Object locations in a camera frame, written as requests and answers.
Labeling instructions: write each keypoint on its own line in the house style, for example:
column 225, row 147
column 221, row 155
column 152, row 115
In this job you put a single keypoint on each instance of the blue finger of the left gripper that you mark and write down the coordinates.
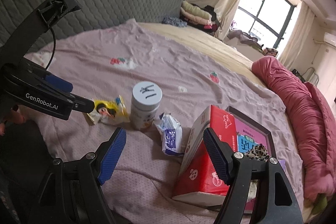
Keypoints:
column 59, row 83

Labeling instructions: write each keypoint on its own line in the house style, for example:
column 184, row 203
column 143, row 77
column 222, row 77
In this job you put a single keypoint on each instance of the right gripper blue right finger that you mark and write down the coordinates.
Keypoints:
column 220, row 154

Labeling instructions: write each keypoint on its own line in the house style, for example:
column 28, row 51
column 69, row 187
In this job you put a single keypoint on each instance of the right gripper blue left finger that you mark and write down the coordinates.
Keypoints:
column 108, row 154

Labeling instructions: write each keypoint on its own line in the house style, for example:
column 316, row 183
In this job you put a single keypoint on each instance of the red tissue box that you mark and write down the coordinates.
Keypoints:
column 197, row 183

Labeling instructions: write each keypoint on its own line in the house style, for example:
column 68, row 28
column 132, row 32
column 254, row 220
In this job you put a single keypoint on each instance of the yellow cartoon wipes pack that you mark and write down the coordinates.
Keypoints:
column 112, row 112

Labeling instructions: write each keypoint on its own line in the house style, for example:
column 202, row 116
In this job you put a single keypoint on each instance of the white blue tissue pack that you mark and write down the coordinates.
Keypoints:
column 171, row 135

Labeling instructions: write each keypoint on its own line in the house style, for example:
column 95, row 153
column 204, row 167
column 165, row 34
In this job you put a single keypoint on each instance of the white bottle with lid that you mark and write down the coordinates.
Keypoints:
column 145, row 101

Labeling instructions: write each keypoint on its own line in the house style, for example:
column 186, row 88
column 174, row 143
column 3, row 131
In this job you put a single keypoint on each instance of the person's left hand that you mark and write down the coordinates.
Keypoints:
column 14, row 117

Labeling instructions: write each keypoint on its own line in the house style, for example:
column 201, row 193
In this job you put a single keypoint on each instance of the blue and pink book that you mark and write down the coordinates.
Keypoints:
column 248, row 136

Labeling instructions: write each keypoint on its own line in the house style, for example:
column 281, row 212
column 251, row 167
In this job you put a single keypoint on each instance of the leopard print cloth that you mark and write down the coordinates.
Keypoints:
column 258, row 152

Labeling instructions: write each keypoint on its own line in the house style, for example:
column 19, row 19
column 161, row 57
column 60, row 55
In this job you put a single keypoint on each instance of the lilac strawberry bed sheet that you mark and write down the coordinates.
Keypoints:
column 104, row 64

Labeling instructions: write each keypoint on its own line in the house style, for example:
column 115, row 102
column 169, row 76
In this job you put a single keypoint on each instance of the dark purple tray box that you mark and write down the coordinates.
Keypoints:
column 238, row 114

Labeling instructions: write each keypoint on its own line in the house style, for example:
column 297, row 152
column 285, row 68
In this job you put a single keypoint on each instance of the pink folded quilt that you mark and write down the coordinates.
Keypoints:
column 312, row 121

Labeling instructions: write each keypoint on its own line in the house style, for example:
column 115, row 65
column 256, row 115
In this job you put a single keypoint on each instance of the green pillow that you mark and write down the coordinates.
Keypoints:
column 320, row 204

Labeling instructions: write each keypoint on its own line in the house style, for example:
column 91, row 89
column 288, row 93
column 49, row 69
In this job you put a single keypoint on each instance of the clothes on window sill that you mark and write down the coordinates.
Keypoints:
column 251, row 41

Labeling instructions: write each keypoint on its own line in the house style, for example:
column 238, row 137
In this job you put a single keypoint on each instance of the blue patterned cloth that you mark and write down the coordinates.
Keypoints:
column 173, row 21

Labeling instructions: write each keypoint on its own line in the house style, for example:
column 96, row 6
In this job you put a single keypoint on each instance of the stack of folded blankets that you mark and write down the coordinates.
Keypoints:
column 197, row 17

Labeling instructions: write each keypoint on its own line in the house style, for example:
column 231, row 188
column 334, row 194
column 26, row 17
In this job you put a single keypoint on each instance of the dark framed window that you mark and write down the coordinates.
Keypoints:
column 265, row 20

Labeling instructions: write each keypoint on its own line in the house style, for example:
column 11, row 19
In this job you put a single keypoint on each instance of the right cream curtain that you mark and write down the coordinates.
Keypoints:
column 298, row 36

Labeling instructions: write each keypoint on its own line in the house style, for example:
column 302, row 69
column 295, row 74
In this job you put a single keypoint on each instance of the white air conditioner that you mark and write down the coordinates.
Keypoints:
column 330, row 39

